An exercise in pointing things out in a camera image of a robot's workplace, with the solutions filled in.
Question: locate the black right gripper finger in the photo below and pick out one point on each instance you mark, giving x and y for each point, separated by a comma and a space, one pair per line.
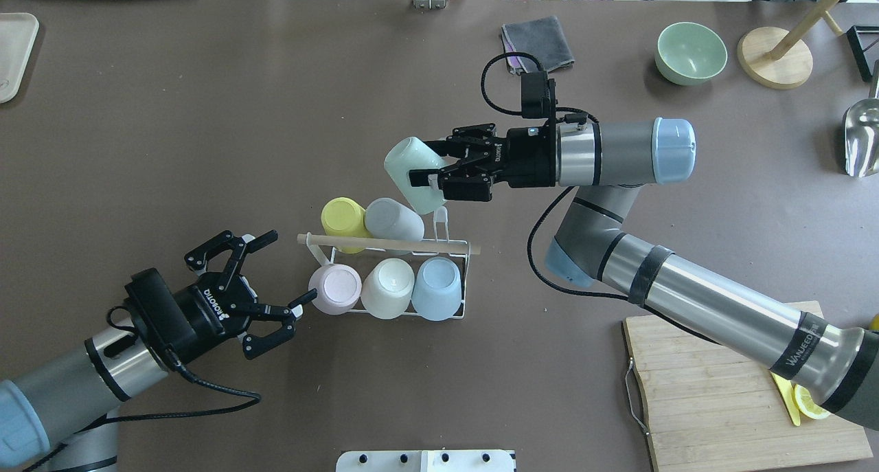
456, 183
469, 143

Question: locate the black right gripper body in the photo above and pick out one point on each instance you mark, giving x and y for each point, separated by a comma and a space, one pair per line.
525, 161

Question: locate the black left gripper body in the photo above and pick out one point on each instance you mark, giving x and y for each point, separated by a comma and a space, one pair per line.
203, 312

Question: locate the pink cup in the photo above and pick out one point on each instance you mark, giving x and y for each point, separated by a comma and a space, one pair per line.
338, 288

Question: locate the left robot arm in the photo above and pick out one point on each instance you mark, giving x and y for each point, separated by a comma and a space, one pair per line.
67, 410

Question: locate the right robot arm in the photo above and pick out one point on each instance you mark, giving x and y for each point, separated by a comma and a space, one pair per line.
605, 166

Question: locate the grey cup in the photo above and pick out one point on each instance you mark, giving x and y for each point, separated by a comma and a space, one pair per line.
388, 219

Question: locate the light blue cup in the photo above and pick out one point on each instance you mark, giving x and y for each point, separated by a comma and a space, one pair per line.
437, 290

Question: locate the yellow cup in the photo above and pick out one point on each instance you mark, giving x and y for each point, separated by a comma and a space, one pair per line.
344, 217

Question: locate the cream white cup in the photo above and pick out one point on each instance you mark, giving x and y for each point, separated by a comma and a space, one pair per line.
388, 288

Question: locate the grey folded cloth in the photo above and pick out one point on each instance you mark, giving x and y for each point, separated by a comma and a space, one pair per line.
542, 38

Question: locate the green bowl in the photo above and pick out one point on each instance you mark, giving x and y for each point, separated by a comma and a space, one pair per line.
689, 54

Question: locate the wooden mug tree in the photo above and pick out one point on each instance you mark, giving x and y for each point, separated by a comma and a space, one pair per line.
777, 58

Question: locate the cream tray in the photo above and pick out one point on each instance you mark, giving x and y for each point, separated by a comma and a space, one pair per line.
18, 35

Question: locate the wooden cutting board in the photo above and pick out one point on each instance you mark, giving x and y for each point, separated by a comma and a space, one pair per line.
708, 408

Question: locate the metal scoop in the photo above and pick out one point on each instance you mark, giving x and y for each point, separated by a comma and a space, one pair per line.
860, 129

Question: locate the yellow plastic knife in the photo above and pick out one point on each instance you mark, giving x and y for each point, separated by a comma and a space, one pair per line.
786, 391

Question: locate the wine glass rack tray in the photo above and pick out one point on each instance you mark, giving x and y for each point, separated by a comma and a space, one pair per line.
862, 41

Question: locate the lemon slice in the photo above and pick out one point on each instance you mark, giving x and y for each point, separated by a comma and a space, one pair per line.
806, 404

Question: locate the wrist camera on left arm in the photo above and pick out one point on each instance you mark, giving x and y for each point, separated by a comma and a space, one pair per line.
159, 320

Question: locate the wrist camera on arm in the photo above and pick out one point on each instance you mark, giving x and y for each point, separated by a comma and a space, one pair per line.
159, 320
538, 99

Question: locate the white wire cup holder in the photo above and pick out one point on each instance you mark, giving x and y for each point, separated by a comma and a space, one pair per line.
368, 256

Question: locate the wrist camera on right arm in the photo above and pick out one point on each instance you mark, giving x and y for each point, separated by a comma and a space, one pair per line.
538, 99

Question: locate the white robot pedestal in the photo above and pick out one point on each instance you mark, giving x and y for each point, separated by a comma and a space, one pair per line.
477, 459

